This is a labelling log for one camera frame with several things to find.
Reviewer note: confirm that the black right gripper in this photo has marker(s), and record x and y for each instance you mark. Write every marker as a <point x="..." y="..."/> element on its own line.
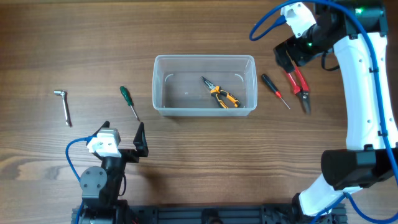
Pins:
<point x="300" y="57"/>

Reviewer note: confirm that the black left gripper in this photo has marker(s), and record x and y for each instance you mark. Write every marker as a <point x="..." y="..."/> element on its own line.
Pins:
<point x="139" y="141"/>

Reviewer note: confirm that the black red screwdriver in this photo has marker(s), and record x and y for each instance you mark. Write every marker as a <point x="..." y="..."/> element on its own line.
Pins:
<point x="273" y="88"/>

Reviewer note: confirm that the red handled wire stripper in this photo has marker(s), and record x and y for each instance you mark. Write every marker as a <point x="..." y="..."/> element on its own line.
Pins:
<point x="301" y="90"/>

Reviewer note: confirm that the orange black long-nose pliers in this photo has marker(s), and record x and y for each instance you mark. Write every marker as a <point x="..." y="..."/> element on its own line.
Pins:
<point x="217" y="91"/>

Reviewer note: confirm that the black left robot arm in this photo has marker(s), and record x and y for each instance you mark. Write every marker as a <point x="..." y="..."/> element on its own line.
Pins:
<point x="103" y="185"/>

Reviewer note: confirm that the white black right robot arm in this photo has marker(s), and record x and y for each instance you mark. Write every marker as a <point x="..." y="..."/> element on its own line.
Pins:
<point x="356" y="32"/>

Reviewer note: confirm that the clear plastic container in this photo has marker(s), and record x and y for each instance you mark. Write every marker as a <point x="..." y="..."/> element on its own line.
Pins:
<point x="177" y="88"/>

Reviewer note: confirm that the silver L-shaped socket wrench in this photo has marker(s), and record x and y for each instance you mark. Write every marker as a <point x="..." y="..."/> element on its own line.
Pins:
<point x="63" y="95"/>

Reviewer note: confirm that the green handled screwdriver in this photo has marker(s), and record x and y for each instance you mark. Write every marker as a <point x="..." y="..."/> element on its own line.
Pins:
<point x="126" y="94"/>

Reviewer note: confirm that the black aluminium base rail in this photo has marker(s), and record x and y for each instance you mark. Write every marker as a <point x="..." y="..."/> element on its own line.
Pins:
<point x="260" y="214"/>

